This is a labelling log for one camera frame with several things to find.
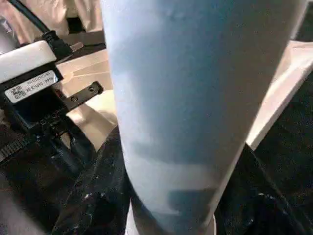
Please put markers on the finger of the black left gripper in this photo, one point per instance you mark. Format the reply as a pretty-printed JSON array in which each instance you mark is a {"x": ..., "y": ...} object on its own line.
[{"x": 29, "y": 195}]

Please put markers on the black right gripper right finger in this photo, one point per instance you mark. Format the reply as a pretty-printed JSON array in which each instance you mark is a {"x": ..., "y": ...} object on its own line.
[{"x": 256, "y": 208}]

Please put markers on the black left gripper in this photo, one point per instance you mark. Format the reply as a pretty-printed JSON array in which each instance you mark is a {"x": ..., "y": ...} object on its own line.
[{"x": 31, "y": 105}]

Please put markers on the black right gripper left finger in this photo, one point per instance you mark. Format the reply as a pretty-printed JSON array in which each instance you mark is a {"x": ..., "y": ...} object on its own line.
[{"x": 97, "y": 200}]

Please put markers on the white plastic table top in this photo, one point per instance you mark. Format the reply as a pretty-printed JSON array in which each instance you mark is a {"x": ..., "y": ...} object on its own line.
[{"x": 97, "y": 110}]

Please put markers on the white plastic table leg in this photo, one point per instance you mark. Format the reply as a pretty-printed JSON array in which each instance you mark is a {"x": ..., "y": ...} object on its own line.
[{"x": 183, "y": 98}]

